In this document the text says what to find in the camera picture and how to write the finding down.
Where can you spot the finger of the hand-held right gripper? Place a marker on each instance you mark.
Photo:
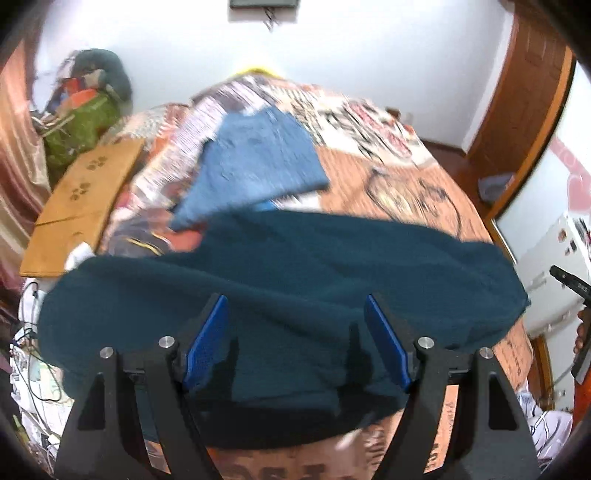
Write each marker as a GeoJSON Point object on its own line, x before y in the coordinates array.
{"type": "Point", "coordinates": [570, 280]}

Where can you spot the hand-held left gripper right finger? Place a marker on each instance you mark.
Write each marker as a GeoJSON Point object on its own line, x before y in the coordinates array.
{"type": "Point", "coordinates": [385, 341]}

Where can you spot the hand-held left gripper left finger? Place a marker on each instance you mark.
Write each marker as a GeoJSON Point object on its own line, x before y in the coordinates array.
{"type": "Point", "coordinates": [207, 341]}

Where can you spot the dark teal pants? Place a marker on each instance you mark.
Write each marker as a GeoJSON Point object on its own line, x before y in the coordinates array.
{"type": "Point", "coordinates": [286, 295]}

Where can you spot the person's right hand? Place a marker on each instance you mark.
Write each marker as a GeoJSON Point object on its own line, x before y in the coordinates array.
{"type": "Point", "coordinates": [583, 330]}

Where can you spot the white refrigerator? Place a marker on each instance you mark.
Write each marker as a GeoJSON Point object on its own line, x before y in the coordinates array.
{"type": "Point", "coordinates": [549, 272]}

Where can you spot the person's orange sleeve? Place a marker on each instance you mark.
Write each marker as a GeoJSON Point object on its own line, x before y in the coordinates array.
{"type": "Point", "coordinates": [582, 406]}

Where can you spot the white cloth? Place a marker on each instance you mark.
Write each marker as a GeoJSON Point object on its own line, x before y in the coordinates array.
{"type": "Point", "coordinates": [547, 424]}

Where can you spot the grey floor item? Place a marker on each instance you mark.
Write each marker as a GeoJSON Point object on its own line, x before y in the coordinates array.
{"type": "Point", "coordinates": [495, 184]}

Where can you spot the printed blanket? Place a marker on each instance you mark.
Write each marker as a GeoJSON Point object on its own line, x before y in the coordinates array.
{"type": "Point", "coordinates": [397, 170]}

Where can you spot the blue jeans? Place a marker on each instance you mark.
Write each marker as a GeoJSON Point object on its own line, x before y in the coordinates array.
{"type": "Point", "coordinates": [258, 161]}

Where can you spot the wooden door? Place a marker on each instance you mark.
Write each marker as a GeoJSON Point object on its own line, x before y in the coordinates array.
{"type": "Point", "coordinates": [517, 92]}

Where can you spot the green bag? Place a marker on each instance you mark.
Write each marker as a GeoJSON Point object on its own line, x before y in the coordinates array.
{"type": "Point", "coordinates": [81, 124]}

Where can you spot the striped pink curtain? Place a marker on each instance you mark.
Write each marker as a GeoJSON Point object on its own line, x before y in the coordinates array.
{"type": "Point", "coordinates": [18, 152]}

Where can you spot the yellow pillow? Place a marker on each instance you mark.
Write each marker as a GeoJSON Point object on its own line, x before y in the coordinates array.
{"type": "Point", "coordinates": [256, 70]}

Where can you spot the grey cloth bundle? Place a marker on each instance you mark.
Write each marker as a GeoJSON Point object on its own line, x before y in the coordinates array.
{"type": "Point", "coordinates": [108, 69]}

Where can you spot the pink wall sticker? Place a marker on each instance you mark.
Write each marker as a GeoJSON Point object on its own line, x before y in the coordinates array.
{"type": "Point", "coordinates": [572, 170]}

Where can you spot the dark wall frame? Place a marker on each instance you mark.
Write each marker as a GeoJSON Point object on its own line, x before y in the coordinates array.
{"type": "Point", "coordinates": [264, 3]}

